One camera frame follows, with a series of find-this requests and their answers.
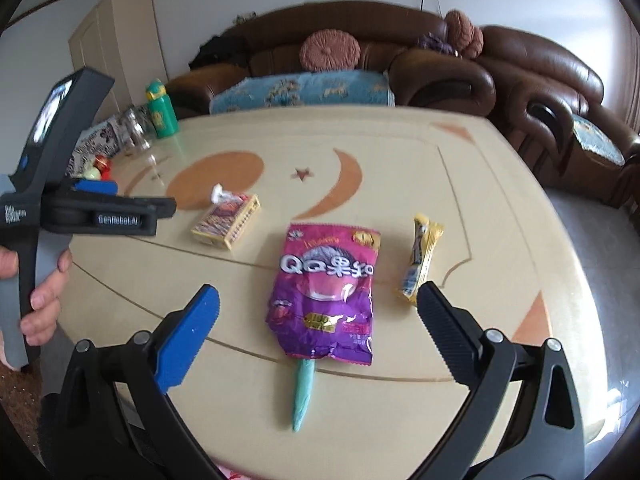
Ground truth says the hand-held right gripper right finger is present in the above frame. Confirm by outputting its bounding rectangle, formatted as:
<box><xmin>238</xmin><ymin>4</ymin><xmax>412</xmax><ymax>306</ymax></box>
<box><xmin>416</xmin><ymin>281</ymin><xmax>587</xmax><ymax>480</ymax></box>

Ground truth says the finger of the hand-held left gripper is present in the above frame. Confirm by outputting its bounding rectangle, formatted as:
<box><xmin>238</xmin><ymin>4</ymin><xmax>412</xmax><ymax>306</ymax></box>
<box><xmin>70</xmin><ymin>179</ymin><xmax>119</xmax><ymax>197</ymax></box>
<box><xmin>45</xmin><ymin>194</ymin><xmax>177</xmax><ymax>239</ymax></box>

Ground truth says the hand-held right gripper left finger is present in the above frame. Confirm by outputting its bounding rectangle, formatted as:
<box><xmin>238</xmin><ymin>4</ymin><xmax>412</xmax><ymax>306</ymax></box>
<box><xmin>54</xmin><ymin>284</ymin><xmax>221</xmax><ymax>480</ymax></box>

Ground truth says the purple snack packet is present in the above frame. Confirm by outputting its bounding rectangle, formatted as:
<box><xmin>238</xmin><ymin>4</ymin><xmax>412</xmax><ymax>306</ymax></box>
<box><xmin>265</xmin><ymin>222</ymin><xmax>381</xmax><ymax>367</ymax></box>

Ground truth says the person's left hand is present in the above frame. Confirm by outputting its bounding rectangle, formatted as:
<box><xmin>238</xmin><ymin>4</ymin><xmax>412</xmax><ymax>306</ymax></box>
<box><xmin>0</xmin><ymin>247</ymin><xmax>74</xmax><ymax>347</ymax></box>

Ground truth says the red tray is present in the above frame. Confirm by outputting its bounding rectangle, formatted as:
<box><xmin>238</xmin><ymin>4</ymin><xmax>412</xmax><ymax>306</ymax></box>
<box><xmin>82</xmin><ymin>156</ymin><xmax>114</xmax><ymax>181</ymax></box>

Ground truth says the patterned bed cover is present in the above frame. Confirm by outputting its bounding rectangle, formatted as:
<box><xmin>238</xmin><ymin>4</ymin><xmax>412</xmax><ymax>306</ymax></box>
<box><xmin>67</xmin><ymin>112</ymin><xmax>134</xmax><ymax>176</ymax></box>

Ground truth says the glass jar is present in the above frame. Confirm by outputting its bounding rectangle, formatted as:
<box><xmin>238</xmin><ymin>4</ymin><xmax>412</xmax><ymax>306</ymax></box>
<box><xmin>120</xmin><ymin>105</ymin><xmax>152</xmax><ymax>156</ymax></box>

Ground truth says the yellow snack bar wrapper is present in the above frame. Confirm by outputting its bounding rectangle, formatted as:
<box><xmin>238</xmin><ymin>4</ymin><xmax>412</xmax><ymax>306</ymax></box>
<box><xmin>398</xmin><ymin>213</ymin><xmax>445</xmax><ymax>309</ymax></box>

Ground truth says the green water bottle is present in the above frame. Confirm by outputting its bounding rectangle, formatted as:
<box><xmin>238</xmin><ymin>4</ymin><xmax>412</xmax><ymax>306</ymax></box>
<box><xmin>145</xmin><ymin>79</ymin><xmax>180</xmax><ymax>140</ymax></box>

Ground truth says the patterned cigarette pack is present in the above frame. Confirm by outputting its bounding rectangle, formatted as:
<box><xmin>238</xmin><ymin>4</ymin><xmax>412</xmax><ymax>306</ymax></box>
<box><xmin>191</xmin><ymin>183</ymin><xmax>262</xmax><ymax>251</ymax></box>

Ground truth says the beige wardrobe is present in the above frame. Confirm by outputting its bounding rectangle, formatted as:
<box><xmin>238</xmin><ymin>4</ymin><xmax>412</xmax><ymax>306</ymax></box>
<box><xmin>67</xmin><ymin>0</ymin><xmax>171</xmax><ymax>111</ymax></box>

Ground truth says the teal stick wrapper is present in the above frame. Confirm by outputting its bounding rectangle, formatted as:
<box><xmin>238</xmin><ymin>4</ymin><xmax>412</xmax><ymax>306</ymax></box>
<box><xmin>291</xmin><ymin>357</ymin><xmax>317</xmax><ymax>434</ymax></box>

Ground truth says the black clothing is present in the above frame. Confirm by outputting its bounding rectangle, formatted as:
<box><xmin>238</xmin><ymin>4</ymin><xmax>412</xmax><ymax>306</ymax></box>
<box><xmin>189</xmin><ymin>35</ymin><xmax>251</xmax><ymax>71</ymax></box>

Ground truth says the beige coffee table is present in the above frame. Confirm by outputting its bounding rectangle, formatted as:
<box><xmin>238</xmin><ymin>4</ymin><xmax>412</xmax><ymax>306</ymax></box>
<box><xmin>60</xmin><ymin>107</ymin><xmax>609</xmax><ymax>480</ymax></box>

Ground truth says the long blue seat cover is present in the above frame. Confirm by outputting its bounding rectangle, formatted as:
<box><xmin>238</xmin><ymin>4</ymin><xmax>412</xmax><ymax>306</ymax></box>
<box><xmin>209</xmin><ymin>71</ymin><xmax>396</xmax><ymax>115</ymax></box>

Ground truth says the brown leather sofa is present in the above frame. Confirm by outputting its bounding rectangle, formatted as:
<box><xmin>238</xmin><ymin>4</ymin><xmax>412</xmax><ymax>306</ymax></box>
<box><xmin>165</xmin><ymin>6</ymin><xmax>496</xmax><ymax>121</ymax></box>

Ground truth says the short blue seat cover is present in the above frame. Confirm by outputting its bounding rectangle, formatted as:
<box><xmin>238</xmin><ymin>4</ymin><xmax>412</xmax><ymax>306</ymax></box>
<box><xmin>570</xmin><ymin>112</ymin><xmax>627</xmax><ymax>166</ymax></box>

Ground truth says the large round pink cushion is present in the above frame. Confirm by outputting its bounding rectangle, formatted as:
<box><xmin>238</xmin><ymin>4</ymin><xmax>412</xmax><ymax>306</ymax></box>
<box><xmin>300</xmin><ymin>30</ymin><xmax>361</xmax><ymax>72</ymax></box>

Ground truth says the purple cloth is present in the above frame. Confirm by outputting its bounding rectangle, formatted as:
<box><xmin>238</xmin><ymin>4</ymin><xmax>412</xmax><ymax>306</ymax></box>
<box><xmin>412</xmin><ymin>32</ymin><xmax>456</xmax><ymax>56</ymax></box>

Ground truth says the brown leather armchair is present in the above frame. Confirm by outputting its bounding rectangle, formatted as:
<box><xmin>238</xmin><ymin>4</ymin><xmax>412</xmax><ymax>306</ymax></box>
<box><xmin>475</xmin><ymin>25</ymin><xmax>640</xmax><ymax>212</ymax></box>

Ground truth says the small round pink cushion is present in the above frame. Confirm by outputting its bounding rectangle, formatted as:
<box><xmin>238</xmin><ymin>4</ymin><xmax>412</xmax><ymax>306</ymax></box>
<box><xmin>466</xmin><ymin>25</ymin><xmax>485</xmax><ymax>59</ymax></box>
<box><xmin>444</xmin><ymin>9</ymin><xmax>474</xmax><ymax>51</ymax></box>

